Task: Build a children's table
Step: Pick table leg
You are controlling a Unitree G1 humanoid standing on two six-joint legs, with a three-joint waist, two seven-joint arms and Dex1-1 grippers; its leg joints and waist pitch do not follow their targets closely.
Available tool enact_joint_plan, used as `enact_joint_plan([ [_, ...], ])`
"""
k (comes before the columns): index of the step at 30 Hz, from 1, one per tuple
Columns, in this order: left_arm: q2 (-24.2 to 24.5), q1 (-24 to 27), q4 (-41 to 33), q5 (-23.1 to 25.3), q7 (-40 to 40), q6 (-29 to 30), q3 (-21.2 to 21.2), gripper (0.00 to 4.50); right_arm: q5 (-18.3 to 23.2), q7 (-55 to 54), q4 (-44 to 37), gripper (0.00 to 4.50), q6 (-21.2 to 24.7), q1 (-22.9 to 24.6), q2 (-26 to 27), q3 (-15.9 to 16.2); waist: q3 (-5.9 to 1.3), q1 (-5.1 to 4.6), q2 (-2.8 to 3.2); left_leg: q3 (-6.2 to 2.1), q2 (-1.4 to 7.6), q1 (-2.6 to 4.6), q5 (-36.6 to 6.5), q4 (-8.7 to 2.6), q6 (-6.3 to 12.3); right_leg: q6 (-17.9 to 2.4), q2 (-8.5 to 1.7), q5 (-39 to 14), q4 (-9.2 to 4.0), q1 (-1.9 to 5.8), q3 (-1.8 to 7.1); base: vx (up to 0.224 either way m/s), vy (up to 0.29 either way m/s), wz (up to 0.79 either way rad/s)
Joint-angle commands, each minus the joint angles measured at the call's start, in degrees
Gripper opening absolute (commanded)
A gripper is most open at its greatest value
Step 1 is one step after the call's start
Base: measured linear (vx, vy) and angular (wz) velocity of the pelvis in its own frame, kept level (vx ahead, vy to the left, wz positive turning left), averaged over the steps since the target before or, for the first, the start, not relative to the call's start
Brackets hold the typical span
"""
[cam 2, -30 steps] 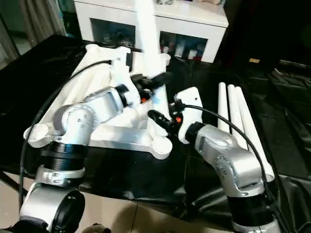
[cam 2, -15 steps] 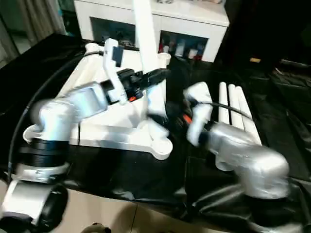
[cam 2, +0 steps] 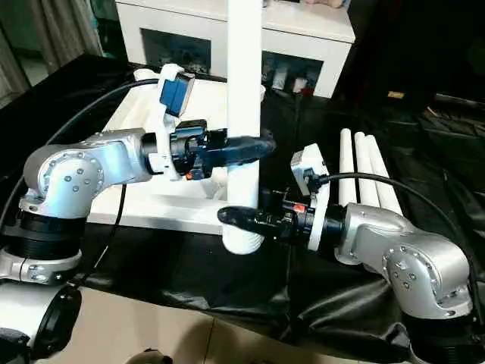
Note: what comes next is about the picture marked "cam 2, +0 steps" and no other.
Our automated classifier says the white plastic table leg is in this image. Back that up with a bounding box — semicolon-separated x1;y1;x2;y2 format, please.
339;128;359;208
221;0;266;256
354;131;380;209
365;135;402;217

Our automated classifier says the white plastic table top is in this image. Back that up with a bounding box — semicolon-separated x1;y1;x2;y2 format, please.
86;67;266;236

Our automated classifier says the black plastic mat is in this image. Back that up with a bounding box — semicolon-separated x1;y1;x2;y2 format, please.
0;52;485;364

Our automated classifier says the white cabinet with glass doors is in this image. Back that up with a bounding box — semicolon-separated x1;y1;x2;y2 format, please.
115;0;357;99

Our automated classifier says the grey curtain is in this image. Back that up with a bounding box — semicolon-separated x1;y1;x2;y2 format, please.
30;0;105;77

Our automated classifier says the dark cabinet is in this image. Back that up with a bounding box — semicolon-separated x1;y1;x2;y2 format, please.
336;0;485;111

